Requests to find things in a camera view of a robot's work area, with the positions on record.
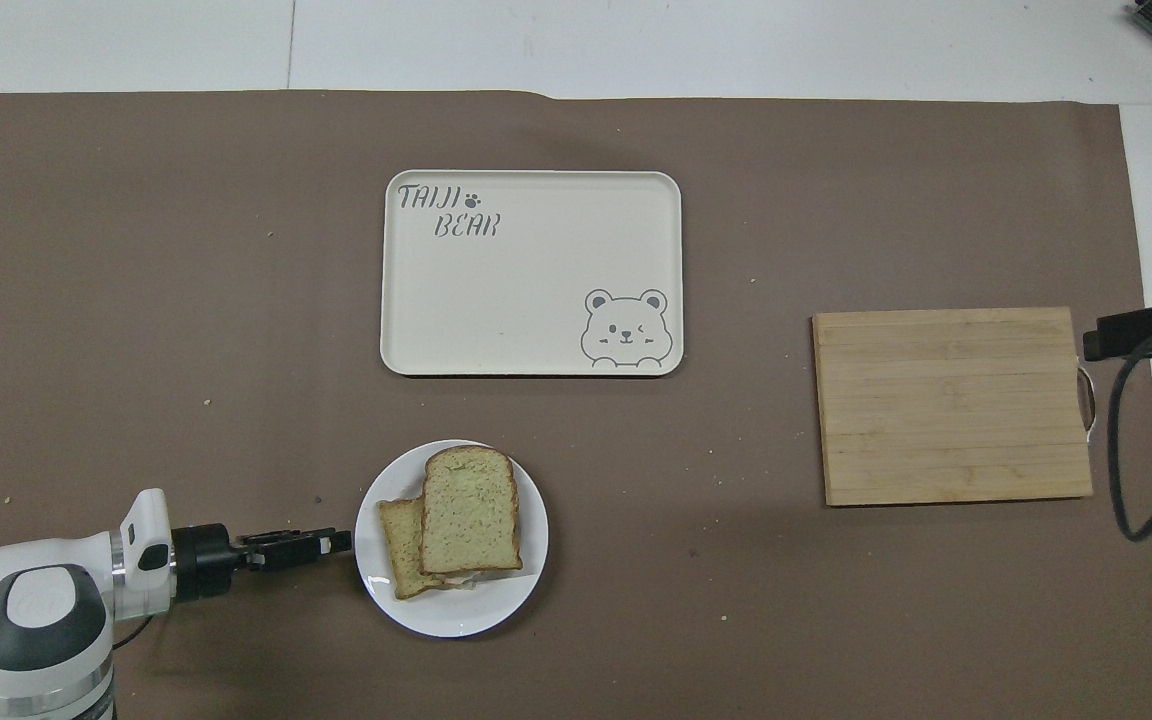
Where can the cream tray with bear print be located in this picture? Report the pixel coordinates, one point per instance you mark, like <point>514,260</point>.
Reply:
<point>526,280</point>

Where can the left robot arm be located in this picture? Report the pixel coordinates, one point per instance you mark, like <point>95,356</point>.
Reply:
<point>36,620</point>

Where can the wooden cutting board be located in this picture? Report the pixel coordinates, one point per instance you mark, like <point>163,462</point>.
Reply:
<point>951,405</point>

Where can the small bread slice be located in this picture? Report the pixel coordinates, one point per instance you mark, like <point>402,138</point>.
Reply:
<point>400,550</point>

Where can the large bread slice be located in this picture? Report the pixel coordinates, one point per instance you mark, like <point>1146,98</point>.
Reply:
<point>471,515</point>

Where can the white round plate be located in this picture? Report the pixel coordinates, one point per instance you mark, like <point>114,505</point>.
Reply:
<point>526,590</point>

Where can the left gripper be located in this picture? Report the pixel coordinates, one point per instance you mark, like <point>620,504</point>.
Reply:
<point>202,561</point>

